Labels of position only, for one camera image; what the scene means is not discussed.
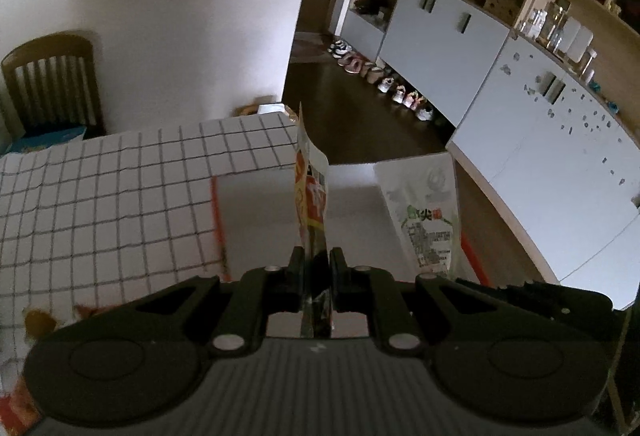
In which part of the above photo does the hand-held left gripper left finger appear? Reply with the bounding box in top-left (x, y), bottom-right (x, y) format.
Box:
top-left (115, 247), bottom-right (307, 359)

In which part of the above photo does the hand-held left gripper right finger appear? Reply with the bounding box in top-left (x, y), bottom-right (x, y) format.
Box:
top-left (330, 247), bottom-right (513, 359)

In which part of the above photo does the red cardboard box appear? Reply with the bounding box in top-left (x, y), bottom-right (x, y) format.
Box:
top-left (210, 155), bottom-right (496, 341)

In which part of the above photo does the red yellow white snack packet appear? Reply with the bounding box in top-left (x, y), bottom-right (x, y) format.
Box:
top-left (291, 102), bottom-right (335, 341)

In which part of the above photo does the red orange snack packet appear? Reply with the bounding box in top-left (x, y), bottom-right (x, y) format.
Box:
top-left (0, 378), bottom-right (43, 434)

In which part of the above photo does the white green snack packet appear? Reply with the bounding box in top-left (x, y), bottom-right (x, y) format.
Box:
top-left (375, 155), bottom-right (461, 281)

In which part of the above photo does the brown cardboard carton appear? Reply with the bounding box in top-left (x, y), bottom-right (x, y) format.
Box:
top-left (239, 98), bottom-right (296, 119)

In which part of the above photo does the checked tablecloth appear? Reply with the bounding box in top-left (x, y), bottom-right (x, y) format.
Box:
top-left (0, 112), bottom-right (301, 417)

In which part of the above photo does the row of shoes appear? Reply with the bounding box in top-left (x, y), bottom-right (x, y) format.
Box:
top-left (327, 40), bottom-right (436, 123)

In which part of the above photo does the patterned door mat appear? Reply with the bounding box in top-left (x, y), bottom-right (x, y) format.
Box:
top-left (292, 32), bottom-right (333, 62)

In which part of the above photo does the grey built-in cabinet unit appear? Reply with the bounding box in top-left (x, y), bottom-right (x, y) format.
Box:
top-left (332, 0), bottom-right (640, 311)

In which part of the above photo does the group of cabinet door stickers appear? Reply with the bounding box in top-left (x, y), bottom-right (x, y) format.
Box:
top-left (500, 50), bottom-right (631, 187)

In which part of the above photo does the brown clutter heap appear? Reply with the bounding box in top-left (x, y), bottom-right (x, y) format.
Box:
top-left (352, 0), bottom-right (391, 21)

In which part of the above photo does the blue carton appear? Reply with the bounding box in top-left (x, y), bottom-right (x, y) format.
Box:
top-left (7, 126), bottom-right (88, 154)

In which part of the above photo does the group of glass jars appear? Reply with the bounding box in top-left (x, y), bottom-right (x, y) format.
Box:
top-left (520, 0), bottom-right (598, 84)

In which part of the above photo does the wooden chair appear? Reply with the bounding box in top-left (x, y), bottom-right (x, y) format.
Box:
top-left (0, 33), bottom-right (108, 141)

